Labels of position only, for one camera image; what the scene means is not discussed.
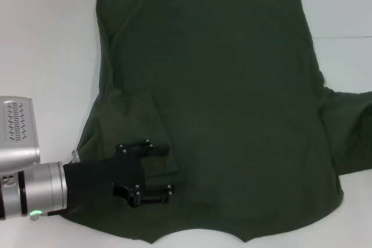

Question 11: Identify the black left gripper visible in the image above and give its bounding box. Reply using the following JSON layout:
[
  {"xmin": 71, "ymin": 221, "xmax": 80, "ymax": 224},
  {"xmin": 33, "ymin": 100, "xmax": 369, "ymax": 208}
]
[{"xmin": 62, "ymin": 138, "xmax": 177, "ymax": 209}]

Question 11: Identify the dark green t-shirt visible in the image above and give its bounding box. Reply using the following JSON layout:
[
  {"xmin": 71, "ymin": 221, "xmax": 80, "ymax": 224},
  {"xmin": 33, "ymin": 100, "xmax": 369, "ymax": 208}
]
[{"xmin": 59, "ymin": 0, "xmax": 372, "ymax": 245}]

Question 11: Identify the left arm cable with plug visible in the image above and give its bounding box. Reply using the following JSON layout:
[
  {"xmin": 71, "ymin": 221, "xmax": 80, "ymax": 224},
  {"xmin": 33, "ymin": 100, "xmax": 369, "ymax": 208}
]
[{"xmin": 30, "ymin": 207, "xmax": 68, "ymax": 222}]

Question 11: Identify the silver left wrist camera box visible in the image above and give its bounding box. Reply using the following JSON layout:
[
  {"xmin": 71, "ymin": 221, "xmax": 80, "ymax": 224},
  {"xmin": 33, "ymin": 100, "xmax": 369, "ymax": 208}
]
[{"xmin": 0, "ymin": 95, "xmax": 41, "ymax": 172}]

